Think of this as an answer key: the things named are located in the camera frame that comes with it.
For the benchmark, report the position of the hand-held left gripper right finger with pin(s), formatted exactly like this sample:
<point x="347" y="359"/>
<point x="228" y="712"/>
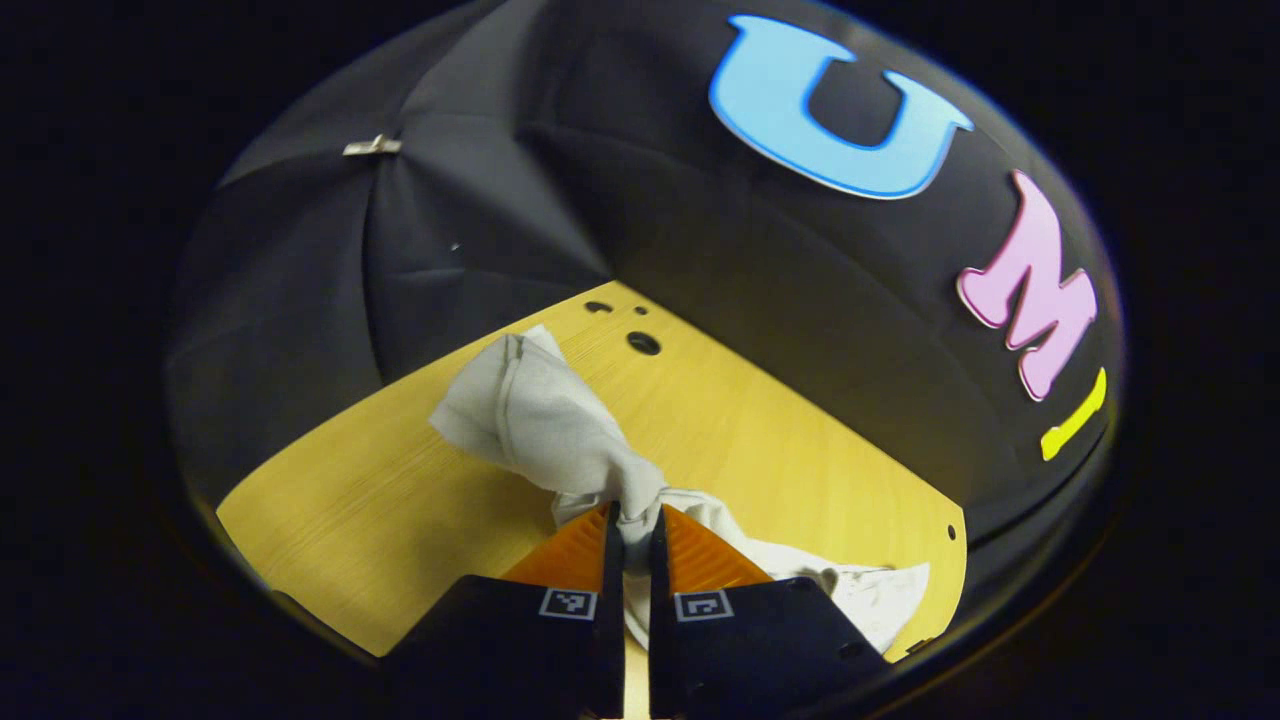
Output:
<point x="660" y="620"/>

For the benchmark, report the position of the black backdrop cloth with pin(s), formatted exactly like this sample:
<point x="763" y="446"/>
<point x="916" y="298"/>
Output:
<point x="700" y="250"/>

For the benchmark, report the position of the silver metal cloth clip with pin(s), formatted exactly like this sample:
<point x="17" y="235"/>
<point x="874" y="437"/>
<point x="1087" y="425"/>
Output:
<point x="372" y="146"/>

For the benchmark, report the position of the white jeans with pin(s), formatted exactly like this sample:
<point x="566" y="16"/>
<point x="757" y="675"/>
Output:
<point x="545" y="410"/>

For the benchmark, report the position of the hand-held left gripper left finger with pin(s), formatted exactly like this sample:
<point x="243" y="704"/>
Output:
<point x="612" y="620"/>

